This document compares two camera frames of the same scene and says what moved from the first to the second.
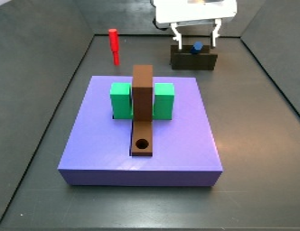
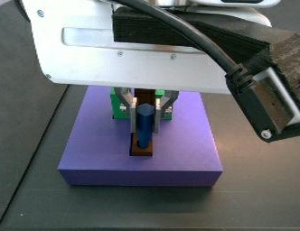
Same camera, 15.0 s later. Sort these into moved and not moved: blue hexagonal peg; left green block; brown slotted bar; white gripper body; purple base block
Moved: blue hexagonal peg; white gripper body
Not moved: brown slotted bar; left green block; purple base block
